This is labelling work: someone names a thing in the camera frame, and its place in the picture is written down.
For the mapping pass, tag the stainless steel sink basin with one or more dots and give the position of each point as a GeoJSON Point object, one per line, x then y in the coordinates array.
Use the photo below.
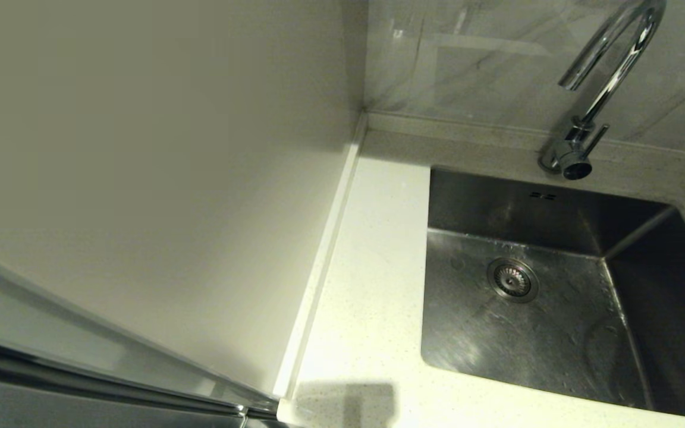
{"type": "Point", "coordinates": [527, 351]}

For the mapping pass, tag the white edge trim strip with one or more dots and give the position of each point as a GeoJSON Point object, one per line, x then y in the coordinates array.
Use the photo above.
{"type": "Point", "coordinates": [319, 267]}

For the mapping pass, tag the round metal drain strainer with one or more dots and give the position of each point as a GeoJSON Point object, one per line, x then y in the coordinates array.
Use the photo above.
{"type": "Point", "coordinates": [512, 279]}

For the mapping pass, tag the white appliance side panel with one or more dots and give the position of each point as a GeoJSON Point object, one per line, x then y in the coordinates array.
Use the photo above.
{"type": "Point", "coordinates": [140, 148]}

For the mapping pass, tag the chrome gooseneck faucet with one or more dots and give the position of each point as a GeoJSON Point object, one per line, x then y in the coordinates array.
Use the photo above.
{"type": "Point", "coordinates": [619, 71]}

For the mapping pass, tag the grey steel appliance door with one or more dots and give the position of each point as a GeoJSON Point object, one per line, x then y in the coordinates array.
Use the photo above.
{"type": "Point", "coordinates": [21, 404]}

